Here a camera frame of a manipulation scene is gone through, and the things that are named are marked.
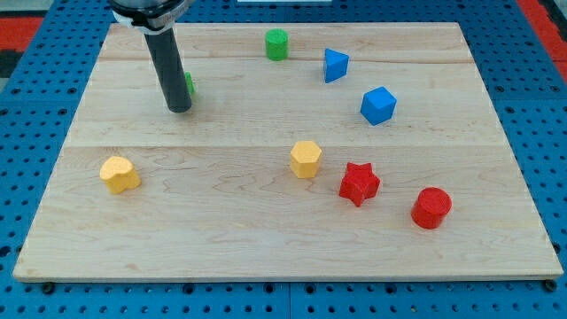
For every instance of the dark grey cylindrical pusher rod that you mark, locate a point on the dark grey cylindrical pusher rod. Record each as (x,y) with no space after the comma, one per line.
(169,69)

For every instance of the black robot wrist flange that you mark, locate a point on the black robot wrist flange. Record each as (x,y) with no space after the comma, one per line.
(151,17)

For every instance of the yellow hexagon block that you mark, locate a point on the yellow hexagon block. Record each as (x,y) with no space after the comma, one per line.
(305,159)

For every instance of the red star block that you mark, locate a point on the red star block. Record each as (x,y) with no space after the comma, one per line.
(359,183)

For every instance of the small green block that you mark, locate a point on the small green block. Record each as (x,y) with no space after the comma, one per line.
(189,82)

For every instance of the green cylinder block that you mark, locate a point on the green cylinder block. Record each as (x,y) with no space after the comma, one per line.
(276,44)

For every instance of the yellow heart block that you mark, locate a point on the yellow heart block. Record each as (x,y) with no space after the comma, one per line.
(119,174)

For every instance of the blue triangle block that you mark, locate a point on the blue triangle block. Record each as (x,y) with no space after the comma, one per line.
(335,65)

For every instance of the wooden board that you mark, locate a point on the wooden board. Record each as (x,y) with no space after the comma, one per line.
(218,201)

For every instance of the blue cube block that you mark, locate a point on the blue cube block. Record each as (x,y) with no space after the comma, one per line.
(378,105)

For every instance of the red cylinder block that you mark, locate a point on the red cylinder block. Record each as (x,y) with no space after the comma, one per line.
(431,207)

